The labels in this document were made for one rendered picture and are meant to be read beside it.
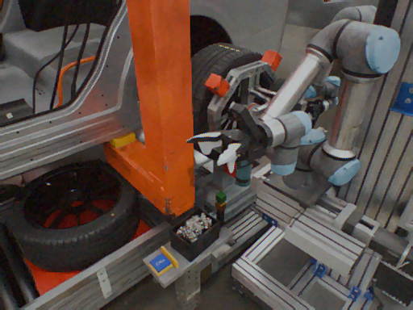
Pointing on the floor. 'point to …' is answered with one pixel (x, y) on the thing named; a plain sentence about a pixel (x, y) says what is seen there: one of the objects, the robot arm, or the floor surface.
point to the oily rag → (9, 189)
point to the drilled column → (189, 289)
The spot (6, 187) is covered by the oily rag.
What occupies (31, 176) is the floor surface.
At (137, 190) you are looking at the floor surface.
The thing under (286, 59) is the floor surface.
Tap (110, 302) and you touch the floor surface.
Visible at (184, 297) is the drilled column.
